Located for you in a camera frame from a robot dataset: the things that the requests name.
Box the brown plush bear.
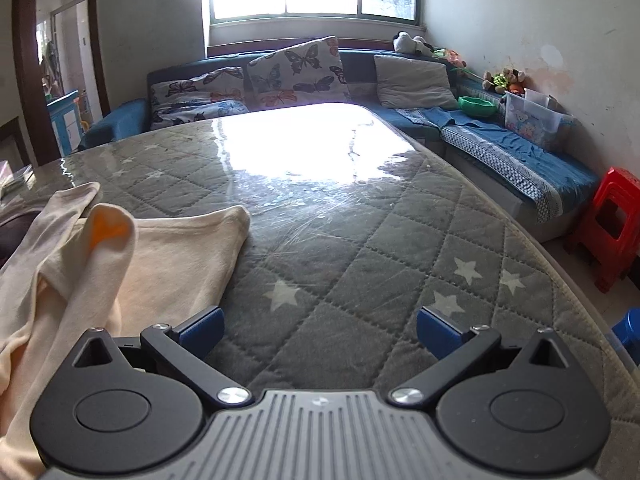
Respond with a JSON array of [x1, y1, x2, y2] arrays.
[[502, 67, 529, 97]]

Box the green plastic bowl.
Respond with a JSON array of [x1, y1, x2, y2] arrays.
[[458, 95, 499, 118]]

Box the panda plush toy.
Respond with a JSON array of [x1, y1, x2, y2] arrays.
[[392, 31, 436, 57]]

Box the blue patterned sofa cover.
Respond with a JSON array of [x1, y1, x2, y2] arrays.
[[395, 105, 601, 226]]

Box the blue corner sofa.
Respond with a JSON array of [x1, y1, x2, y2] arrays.
[[77, 47, 601, 241]]

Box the cream long-sleeve garment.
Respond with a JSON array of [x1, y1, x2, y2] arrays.
[[0, 182, 251, 480]]

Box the butterfly print pillow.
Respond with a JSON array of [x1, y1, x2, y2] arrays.
[[149, 66, 247, 106], [150, 99, 250, 131], [247, 36, 351, 111]]

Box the clear plastic packet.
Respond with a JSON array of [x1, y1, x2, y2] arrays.
[[0, 160, 37, 201]]

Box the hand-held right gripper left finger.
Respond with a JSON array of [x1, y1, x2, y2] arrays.
[[72, 306, 253, 407]]

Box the plain grey pillow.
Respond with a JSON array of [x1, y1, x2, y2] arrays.
[[373, 54, 458, 111]]

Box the red plastic stool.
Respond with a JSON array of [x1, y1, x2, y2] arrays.
[[565, 166, 640, 295]]

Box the clear plastic storage box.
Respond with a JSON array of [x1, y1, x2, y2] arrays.
[[502, 89, 576, 151]]

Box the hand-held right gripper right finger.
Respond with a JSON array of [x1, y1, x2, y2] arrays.
[[390, 305, 573, 407]]

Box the blue plastic stool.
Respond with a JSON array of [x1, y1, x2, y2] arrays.
[[611, 307, 640, 361]]

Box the brown wooden door frame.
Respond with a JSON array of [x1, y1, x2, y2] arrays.
[[12, 0, 111, 166]]

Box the blue cabinet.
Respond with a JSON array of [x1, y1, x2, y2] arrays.
[[47, 90, 86, 157]]

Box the orange green plush toy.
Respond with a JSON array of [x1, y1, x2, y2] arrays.
[[434, 47, 468, 69]]

